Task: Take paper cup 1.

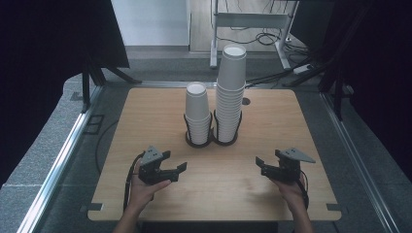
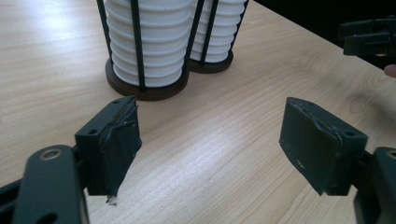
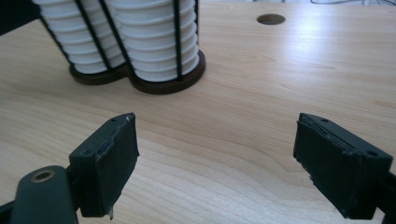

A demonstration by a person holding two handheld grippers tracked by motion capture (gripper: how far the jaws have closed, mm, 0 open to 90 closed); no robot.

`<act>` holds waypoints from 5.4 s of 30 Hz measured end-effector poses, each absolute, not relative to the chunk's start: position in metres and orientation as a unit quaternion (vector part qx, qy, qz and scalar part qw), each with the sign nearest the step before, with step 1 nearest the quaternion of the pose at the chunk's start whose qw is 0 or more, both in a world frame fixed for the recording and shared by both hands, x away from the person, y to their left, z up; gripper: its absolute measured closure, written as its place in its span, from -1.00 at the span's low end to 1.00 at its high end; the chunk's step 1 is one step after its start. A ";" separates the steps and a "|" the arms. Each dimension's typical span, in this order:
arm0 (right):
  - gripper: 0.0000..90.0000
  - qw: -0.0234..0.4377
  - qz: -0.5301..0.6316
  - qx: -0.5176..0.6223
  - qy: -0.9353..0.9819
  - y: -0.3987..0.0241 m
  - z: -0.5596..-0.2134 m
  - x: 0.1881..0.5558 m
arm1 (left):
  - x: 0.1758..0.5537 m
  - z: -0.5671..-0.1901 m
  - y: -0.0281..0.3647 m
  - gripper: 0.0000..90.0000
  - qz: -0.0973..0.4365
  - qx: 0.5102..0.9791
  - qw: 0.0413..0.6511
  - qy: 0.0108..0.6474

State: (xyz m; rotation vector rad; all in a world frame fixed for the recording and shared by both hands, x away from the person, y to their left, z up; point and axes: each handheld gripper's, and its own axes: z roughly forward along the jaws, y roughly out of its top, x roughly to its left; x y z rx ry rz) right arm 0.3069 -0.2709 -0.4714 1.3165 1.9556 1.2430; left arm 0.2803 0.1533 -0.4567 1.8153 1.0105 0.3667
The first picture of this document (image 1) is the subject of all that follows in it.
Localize black wire cup holder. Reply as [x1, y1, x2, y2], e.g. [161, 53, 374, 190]
[212, 110, 243, 147]
[183, 111, 214, 150]

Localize white power strip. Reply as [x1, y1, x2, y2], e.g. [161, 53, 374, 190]
[292, 63, 314, 76]

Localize person's left hand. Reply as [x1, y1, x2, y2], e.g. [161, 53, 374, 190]
[128, 160, 172, 212]

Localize thin black floor cable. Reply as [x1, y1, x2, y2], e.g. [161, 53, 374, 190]
[94, 119, 120, 177]

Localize left hand-held gripper black cable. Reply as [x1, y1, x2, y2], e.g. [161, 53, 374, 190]
[122, 150, 146, 212]

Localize tall stack of cups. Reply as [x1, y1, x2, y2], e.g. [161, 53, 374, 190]
[214, 44, 248, 144]

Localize short stack of cups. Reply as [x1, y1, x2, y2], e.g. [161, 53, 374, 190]
[185, 82, 212, 146]

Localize tangle of black floor cables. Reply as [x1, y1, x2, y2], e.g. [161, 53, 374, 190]
[216, 27, 313, 56]

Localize right hand-held gripper black cable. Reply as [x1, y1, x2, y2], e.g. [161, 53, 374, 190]
[295, 170, 311, 210]

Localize black floor outlet frame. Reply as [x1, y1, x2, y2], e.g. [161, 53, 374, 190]
[83, 114, 106, 136]

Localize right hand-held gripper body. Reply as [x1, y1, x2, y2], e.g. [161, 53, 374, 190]
[274, 147, 317, 184]

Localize black curtain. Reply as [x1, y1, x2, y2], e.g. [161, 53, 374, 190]
[290, 0, 412, 183]
[0, 0, 131, 189]

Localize hand-held gripper black cable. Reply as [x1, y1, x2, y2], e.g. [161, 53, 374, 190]
[295, 170, 311, 210]
[122, 150, 146, 212]

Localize black stand legs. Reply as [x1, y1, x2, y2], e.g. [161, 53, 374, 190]
[81, 53, 143, 115]
[318, 62, 345, 121]

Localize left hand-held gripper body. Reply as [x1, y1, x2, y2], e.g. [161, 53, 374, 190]
[138, 145, 170, 186]

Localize thick black floor cables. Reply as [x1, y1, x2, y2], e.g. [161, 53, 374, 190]
[245, 57, 326, 89]

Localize aluminium floor rail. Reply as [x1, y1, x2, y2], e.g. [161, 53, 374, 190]
[135, 80, 218, 89]
[17, 84, 105, 233]
[320, 91, 403, 233]

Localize white metal desk frame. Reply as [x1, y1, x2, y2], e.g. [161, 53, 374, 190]
[209, 0, 299, 71]

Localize person's right hand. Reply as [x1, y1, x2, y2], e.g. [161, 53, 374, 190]
[269, 176, 309, 215]

